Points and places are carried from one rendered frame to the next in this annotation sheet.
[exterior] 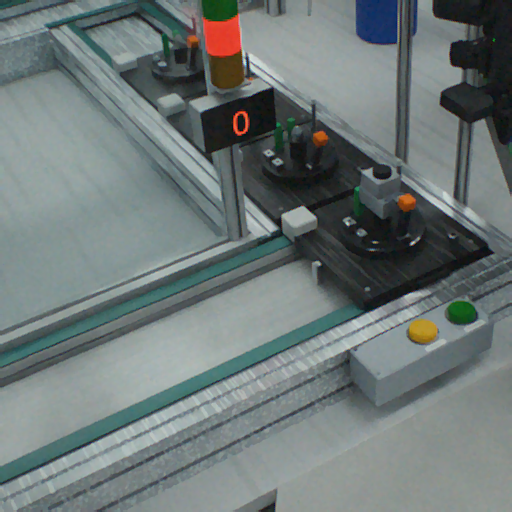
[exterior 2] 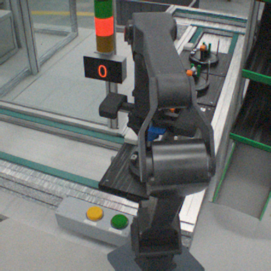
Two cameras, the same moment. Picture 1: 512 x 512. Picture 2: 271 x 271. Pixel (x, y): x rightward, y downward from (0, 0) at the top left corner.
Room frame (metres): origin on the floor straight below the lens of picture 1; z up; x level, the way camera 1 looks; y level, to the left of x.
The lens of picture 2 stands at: (0.60, -0.71, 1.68)
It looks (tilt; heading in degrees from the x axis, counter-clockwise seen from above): 39 degrees down; 47
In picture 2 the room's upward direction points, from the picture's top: straight up
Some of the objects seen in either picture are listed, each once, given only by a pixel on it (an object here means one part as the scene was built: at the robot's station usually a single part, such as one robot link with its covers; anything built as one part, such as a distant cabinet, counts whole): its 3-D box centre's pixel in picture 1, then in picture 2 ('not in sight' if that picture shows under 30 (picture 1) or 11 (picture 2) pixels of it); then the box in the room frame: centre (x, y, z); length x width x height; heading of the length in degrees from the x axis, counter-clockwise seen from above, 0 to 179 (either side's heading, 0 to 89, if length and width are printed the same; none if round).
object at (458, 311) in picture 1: (461, 313); (119, 221); (0.94, -0.29, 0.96); 0.04 x 0.04 x 0.02
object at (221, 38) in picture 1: (222, 32); (104, 24); (1.16, 0.02, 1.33); 0.05 x 0.05 x 0.05
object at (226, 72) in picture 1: (226, 65); (104, 41); (1.16, 0.02, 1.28); 0.05 x 0.05 x 0.05
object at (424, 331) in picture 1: (422, 332); (94, 213); (0.91, -0.23, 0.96); 0.04 x 0.04 x 0.02
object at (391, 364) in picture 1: (422, 348); (95, 221); (0.91, -0.23, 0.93); 0.21 x 0.07 x 0.06; 116
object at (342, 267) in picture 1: (381, 237); (152, 169); (1.14, -0.21, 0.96); 0.24 x 0.24 x 0.02; 26
